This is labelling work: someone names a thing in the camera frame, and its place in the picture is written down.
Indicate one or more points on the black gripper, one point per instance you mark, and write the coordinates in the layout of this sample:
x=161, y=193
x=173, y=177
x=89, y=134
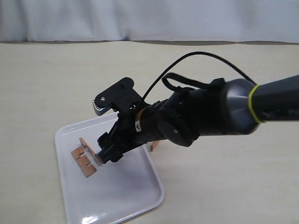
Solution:
x=165, y=120

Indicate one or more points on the wooden notched piece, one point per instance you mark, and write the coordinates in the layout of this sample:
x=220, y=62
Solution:
x=89, y=149
x=83, y=162
x=151, y=146

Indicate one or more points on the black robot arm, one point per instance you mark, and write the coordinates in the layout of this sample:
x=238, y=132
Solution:
x=194, y=109

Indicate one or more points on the white plastic tray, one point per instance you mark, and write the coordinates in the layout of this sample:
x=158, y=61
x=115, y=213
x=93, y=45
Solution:
x=117, y=191

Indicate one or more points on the white backdrop cloth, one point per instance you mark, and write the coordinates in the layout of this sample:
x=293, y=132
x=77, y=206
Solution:
x=149, y=20

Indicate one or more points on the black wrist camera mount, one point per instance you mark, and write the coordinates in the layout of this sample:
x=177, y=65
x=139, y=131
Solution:
x=120, y=97

